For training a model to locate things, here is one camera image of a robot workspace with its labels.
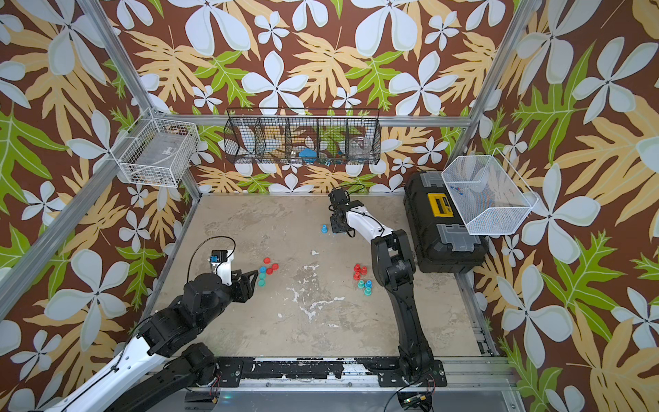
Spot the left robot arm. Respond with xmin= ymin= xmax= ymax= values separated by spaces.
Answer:
xmin=49 ymin=271 xmax=259 ymax=411

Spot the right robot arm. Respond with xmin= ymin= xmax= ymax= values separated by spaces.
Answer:
xmin=329 ymin=187 xmax=434 ymax=384

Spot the black toolbox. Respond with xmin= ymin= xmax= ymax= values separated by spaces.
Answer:
xmin=403 ymin=171 xmax=487 ymax=274

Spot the white mesh basket right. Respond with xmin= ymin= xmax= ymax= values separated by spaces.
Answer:
xmin=441 ymin=149 xmax=540 ymax=237

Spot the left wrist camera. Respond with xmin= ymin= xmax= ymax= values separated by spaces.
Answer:
xmin=209 ymin=249 xmax=230 ymax=264

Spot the black wire basket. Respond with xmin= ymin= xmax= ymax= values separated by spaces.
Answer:
xmin=221 ymin=108 xmax=382 ymax=166

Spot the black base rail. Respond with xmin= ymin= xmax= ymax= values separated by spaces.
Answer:
xmin=212 ymin=356 xmax=448 ymax=388

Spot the white wire basket left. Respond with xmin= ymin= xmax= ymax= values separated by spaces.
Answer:
xmin=112 ymin=109 xmax=200 ymax=188

